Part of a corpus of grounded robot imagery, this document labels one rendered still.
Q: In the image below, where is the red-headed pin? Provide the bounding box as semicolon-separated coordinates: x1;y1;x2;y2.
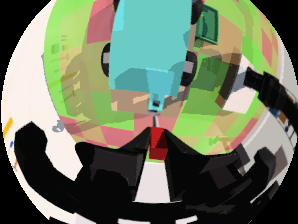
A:
149;116;168;160

